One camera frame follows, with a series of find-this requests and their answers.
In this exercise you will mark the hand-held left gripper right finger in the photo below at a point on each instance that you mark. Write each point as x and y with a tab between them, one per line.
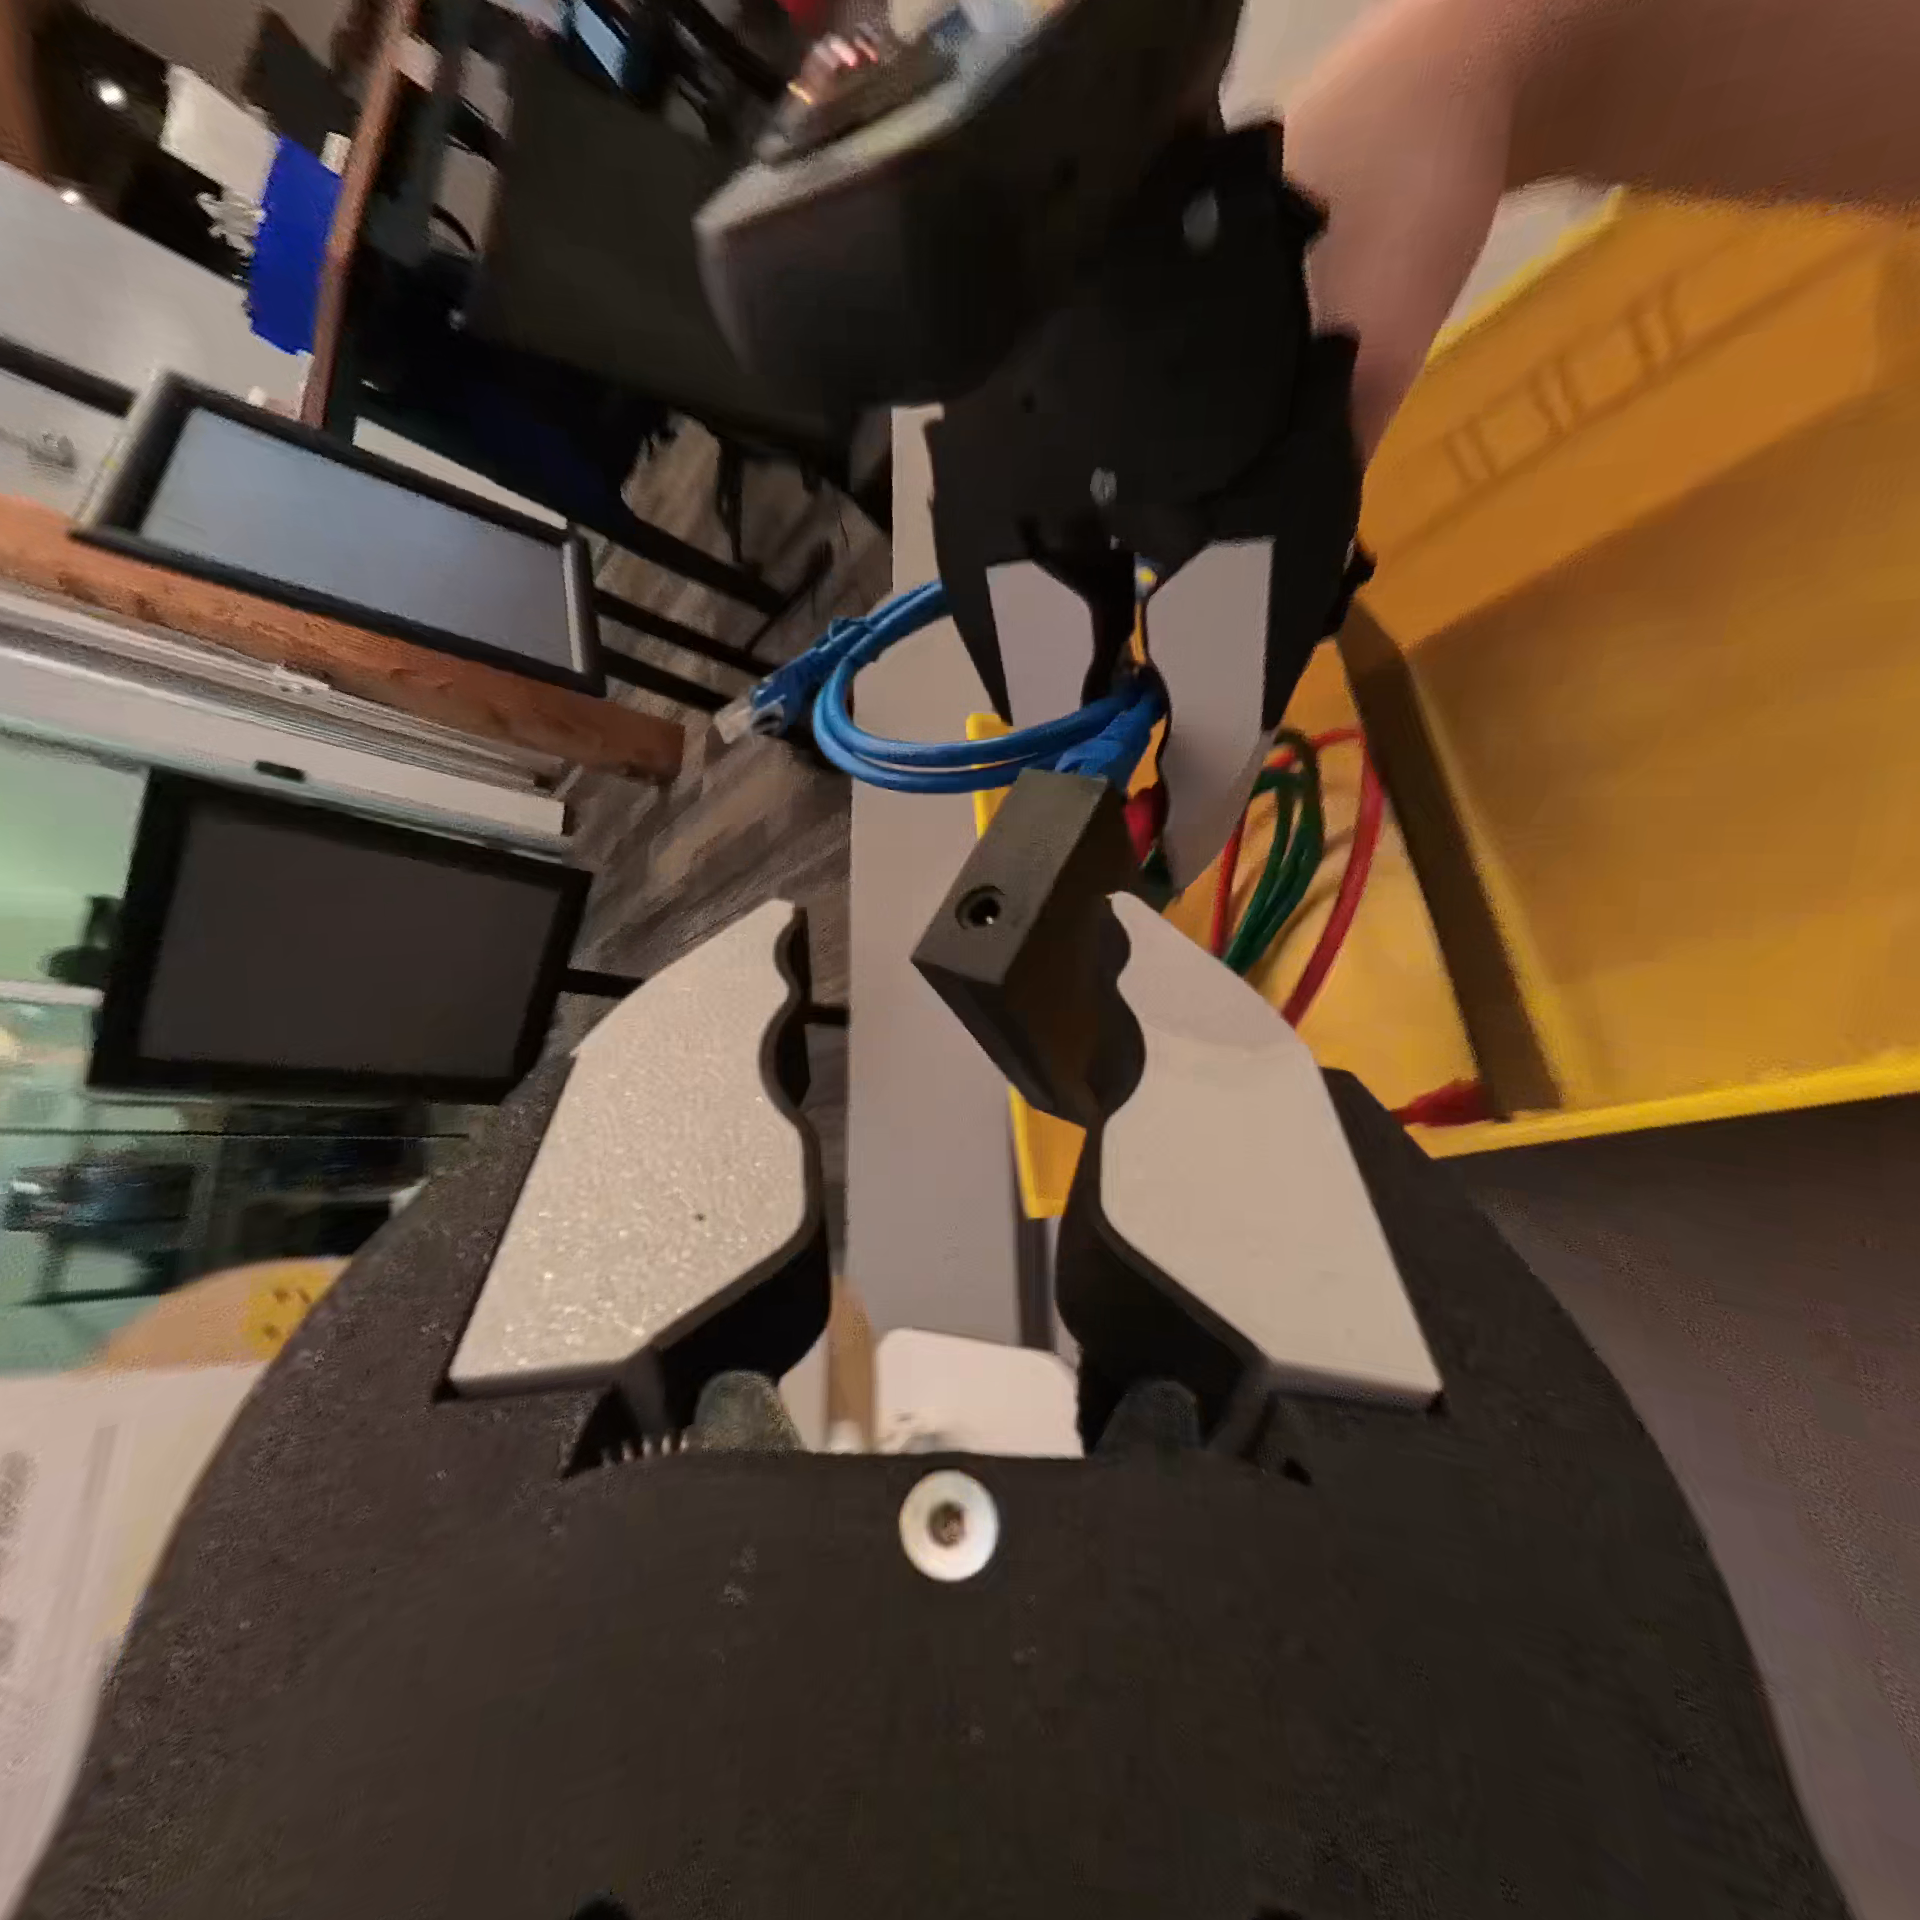
1259	1201

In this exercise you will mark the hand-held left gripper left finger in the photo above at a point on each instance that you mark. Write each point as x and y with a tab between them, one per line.
645	1170

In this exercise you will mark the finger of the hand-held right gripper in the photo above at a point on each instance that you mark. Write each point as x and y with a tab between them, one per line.
1042	628
1224	675

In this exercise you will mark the black ethernet switch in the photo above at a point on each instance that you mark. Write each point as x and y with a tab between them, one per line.
1019	900

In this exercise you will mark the yellow plastic bin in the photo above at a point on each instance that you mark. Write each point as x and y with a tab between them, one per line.
1723	675

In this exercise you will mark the person's right forearm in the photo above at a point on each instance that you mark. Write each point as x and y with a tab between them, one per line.
1575	89

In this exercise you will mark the black framed sign stand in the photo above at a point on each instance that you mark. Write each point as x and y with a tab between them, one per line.
346	540
346	944

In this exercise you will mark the black mesh chair back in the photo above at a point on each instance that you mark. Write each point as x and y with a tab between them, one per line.
629	254

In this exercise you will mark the wooden column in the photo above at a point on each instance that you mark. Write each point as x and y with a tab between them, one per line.
376	646

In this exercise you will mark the printed instruction poster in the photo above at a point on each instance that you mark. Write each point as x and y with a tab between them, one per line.
89	1500

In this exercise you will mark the wooden desk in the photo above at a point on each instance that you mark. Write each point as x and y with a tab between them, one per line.
368	225

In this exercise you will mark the blue plastic bin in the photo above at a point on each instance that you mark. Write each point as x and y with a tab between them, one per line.
293	254

